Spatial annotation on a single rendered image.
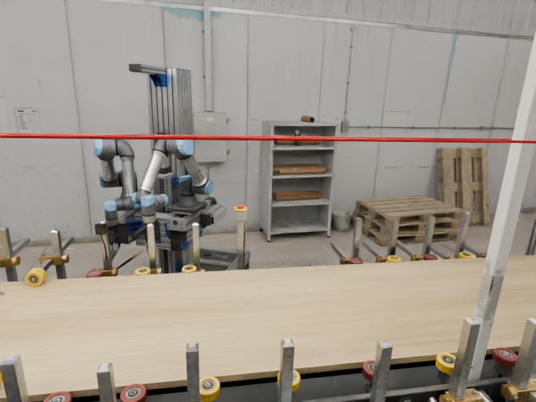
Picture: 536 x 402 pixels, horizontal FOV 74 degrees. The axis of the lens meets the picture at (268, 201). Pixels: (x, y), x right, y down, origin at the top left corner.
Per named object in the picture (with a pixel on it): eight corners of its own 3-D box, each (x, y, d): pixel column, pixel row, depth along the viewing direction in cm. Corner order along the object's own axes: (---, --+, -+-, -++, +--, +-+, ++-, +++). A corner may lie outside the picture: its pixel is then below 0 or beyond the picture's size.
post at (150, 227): (152, 297, 215) (147, 222, 202) (159, 297, 216) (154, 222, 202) (151, 300, 212) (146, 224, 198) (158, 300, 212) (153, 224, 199)
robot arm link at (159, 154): (154, 131, 230) (126, 199, 215) (167, 132, 227) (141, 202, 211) (163, 139, 241) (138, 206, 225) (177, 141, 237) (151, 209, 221)
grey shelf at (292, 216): (259, 230, 512) (262, 120, 469) (317, 226, 535) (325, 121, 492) (267, 242, 471) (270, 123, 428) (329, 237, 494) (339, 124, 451)
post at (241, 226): (236, 285, 223) (236, 218, 210) (243, 285, 224) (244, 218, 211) (236, 289, 219) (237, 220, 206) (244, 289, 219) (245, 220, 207)
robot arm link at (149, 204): (158, 195, 207) (148, 199, 200) (159, 213, 210) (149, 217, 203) (147, 194, 210) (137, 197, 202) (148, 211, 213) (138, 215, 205)
